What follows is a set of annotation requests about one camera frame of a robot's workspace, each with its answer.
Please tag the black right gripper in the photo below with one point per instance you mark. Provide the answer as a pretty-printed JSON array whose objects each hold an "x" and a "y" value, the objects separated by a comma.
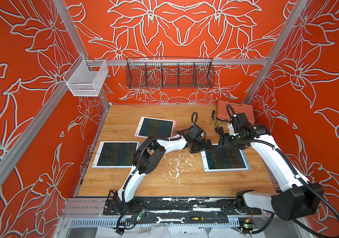
[{"x": 224, "y": 139}]

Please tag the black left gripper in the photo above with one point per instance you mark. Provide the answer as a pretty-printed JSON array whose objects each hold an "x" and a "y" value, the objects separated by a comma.
[{"x": 203, "y": 148}]

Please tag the blue tablet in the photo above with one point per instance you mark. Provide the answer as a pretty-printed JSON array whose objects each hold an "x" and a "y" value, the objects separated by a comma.
[
  {"x": 115, "y": 154},
  {"x": 224, "y": 159}
]

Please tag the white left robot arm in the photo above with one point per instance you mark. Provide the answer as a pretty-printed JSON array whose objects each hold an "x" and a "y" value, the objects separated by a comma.
[{"x": 147, "y": 157}]

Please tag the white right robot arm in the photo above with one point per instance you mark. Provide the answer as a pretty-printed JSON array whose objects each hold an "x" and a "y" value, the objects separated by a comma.
[{"x": 299, "y": 197}]

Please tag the red plastic tool case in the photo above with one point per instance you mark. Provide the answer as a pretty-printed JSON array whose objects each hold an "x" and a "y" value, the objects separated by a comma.
[{"x": 238, "y": 108}]

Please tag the silver combination wrench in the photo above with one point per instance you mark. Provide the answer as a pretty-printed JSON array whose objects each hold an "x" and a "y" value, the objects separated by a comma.
[{"x": 162, "y": 220}]

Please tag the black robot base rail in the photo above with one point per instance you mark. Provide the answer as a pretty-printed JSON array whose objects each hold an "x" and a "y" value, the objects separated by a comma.
[{"x": 224, "y": 205}]

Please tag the yellow handled screwdriver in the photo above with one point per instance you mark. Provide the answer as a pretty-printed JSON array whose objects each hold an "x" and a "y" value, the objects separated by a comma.
[{"x": 200, "y": 218}]

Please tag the black wire wall basket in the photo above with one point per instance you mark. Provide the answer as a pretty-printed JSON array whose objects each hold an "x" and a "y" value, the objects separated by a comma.
[{"x": 169, "y": 73}]

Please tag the clear plastic wall bin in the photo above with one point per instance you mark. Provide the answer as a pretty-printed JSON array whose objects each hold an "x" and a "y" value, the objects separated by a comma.
[{"x": 83, "y": 79}]

